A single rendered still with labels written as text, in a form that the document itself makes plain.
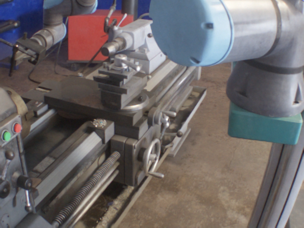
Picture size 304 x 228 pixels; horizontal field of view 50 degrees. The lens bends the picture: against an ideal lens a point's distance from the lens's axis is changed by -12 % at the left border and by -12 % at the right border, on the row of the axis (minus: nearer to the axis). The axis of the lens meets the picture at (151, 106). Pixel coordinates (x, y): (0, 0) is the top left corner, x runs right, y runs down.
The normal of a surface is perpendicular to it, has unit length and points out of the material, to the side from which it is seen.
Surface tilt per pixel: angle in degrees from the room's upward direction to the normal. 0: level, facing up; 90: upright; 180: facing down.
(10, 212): 90
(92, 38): 90
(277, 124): 90
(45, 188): 36
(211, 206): 0
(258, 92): 70
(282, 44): 112
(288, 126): 90
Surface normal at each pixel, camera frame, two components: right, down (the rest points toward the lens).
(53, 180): 0.58, -0.61
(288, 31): 0.52, 0.45
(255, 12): 0.50, 0.03
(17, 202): 0.93, 0.20
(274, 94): -0.14, 0.11
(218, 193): 0.05, -0.89
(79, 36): -0.03, 0.44
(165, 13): -0.81, 0.25
